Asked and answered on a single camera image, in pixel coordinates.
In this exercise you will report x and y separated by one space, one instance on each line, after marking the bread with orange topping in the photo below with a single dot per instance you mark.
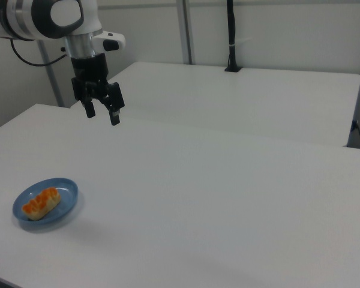
42 203

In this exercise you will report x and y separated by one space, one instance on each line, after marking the black camera stand pole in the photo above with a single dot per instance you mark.
232 36

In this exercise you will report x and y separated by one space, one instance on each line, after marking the blue round plate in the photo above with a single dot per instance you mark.
46 201

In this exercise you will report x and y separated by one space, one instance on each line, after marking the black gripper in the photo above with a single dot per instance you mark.
90 79

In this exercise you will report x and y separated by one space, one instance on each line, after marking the grey metal frame post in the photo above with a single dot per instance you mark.
186 31
50 75

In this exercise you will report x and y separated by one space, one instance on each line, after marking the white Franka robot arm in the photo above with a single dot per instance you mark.
24 18

